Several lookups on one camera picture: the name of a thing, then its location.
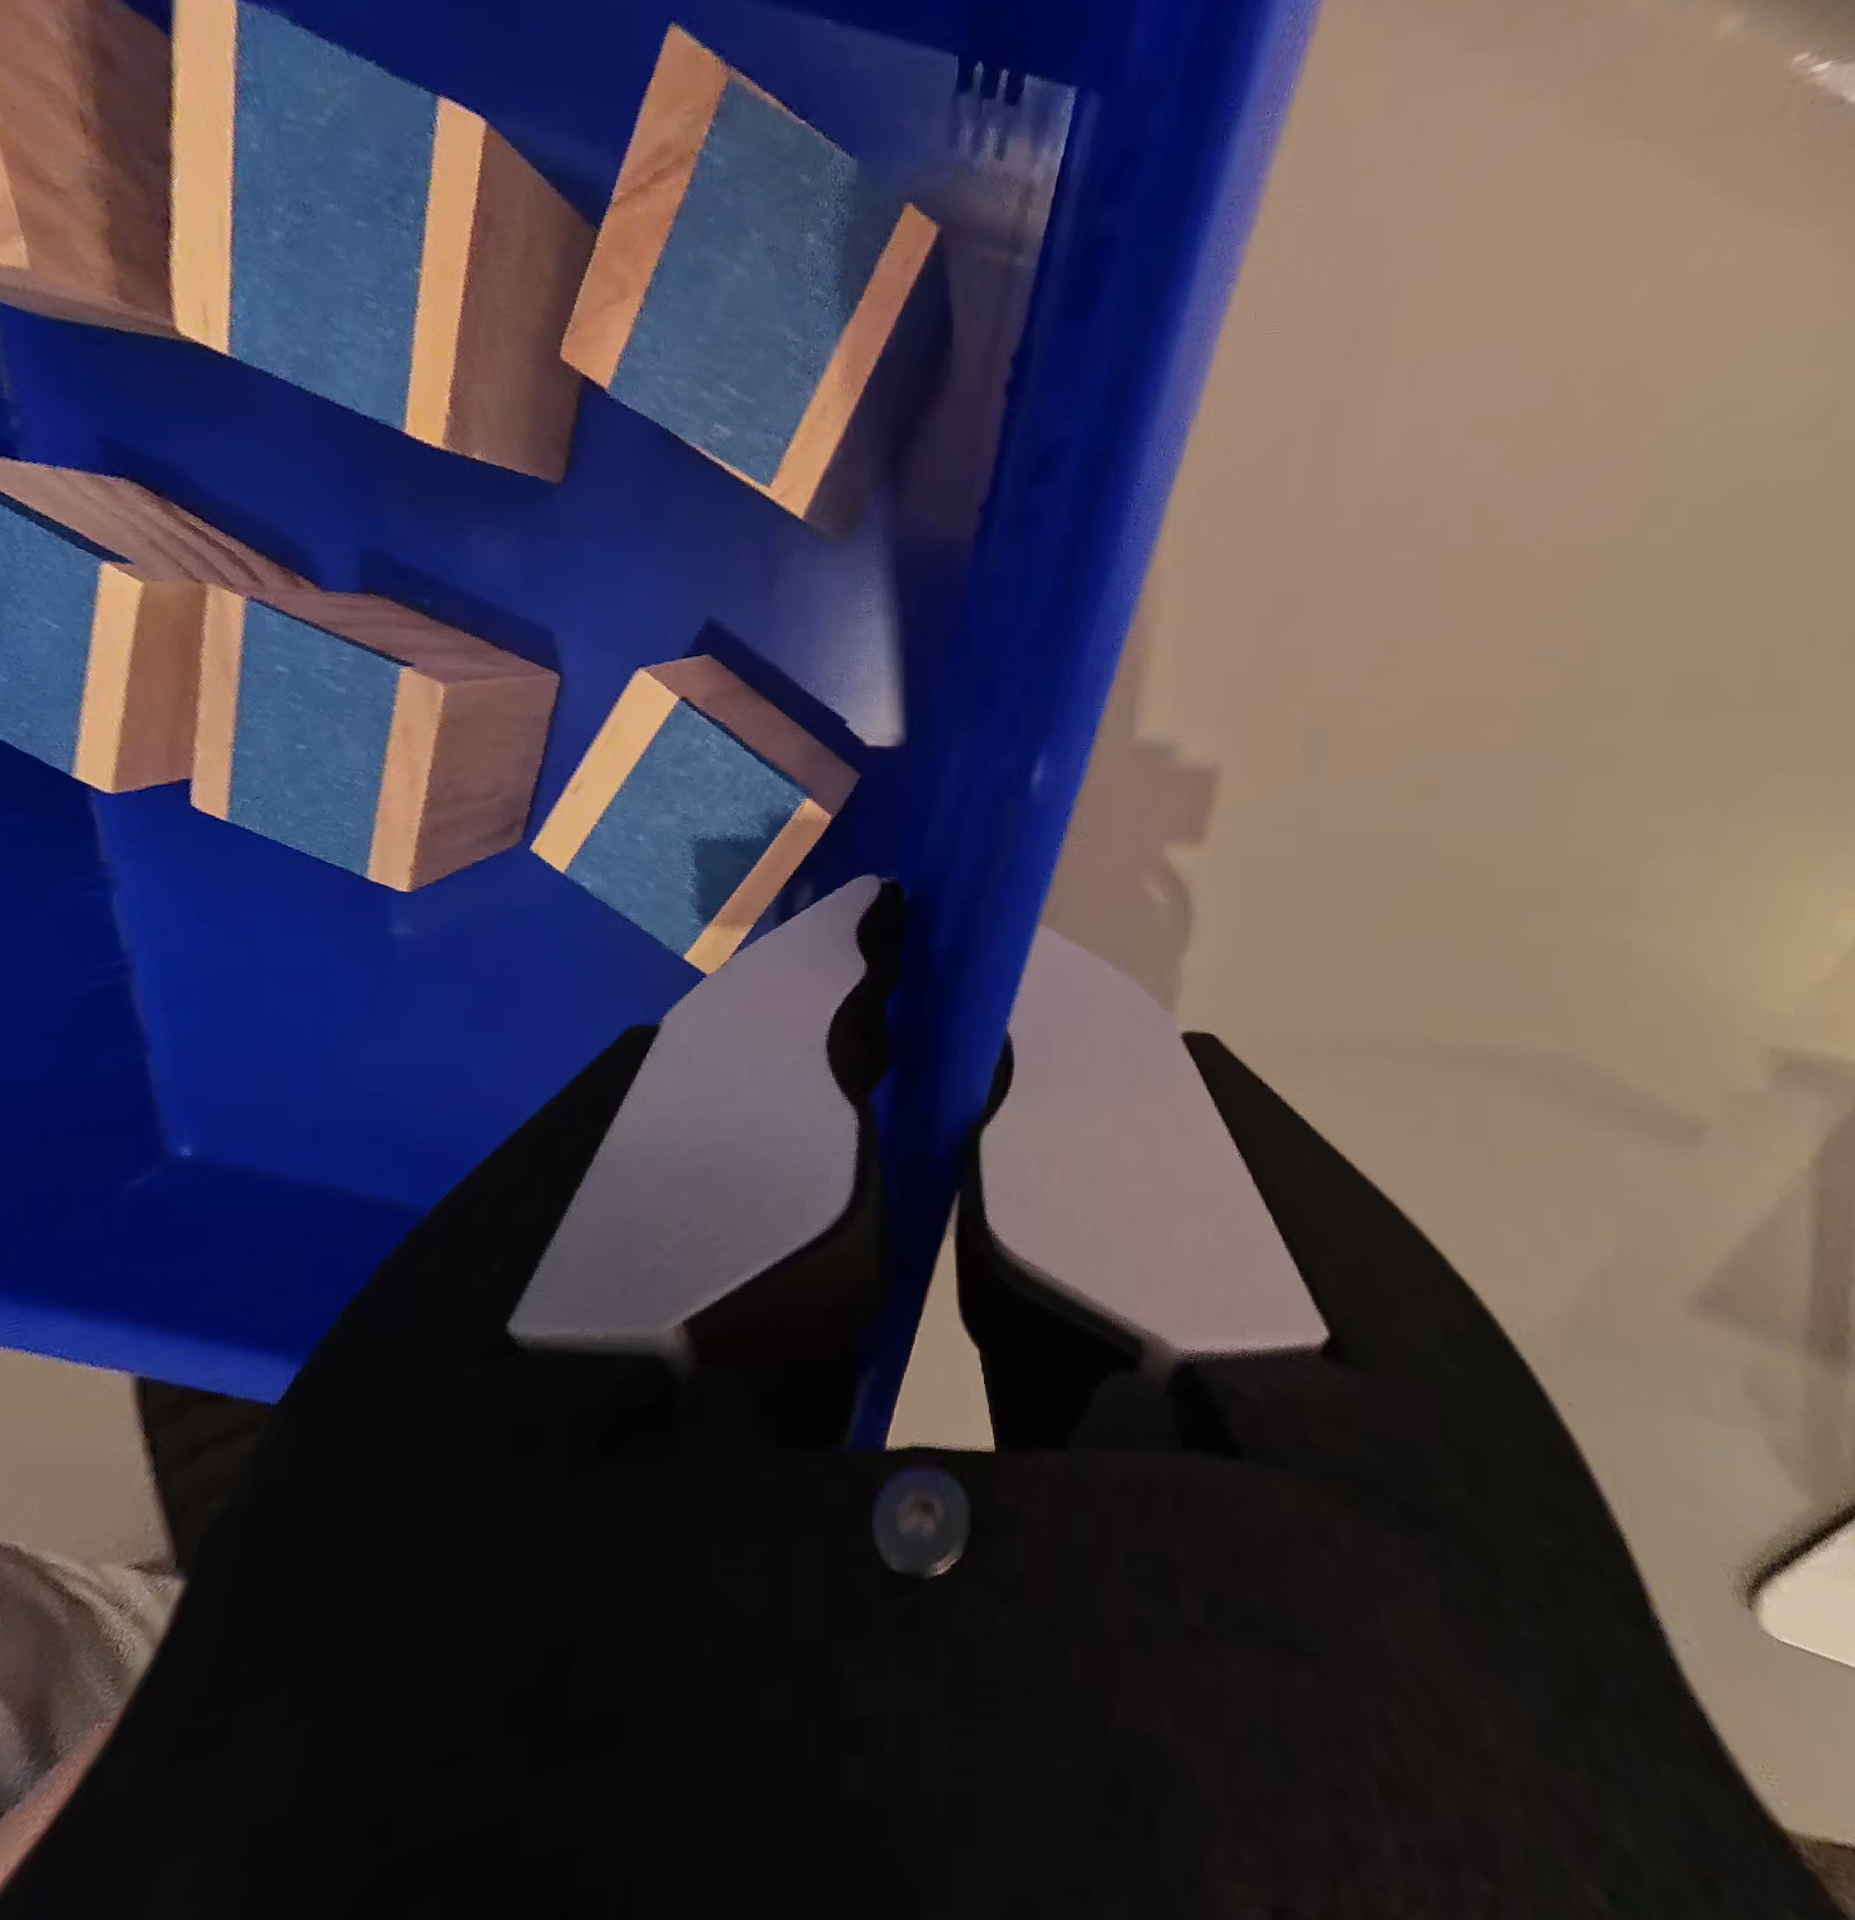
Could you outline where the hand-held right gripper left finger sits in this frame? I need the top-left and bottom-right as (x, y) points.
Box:
(507, 874), (910, 1453)

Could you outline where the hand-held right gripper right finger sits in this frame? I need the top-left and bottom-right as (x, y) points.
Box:
(953, 924), (1334, 1453)

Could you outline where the blue plastic bin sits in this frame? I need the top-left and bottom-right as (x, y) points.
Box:
(0, 0), (1326, 1448)

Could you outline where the group of taped wooden cubes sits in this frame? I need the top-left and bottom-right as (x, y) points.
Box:
(0, 0), (942, 977)

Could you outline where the wooden board stand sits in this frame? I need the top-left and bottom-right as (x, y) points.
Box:
(1749, 1490), (1855, 1682)

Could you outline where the person's leg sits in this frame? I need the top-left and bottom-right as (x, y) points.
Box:
(0, 1717), (125, 1920)

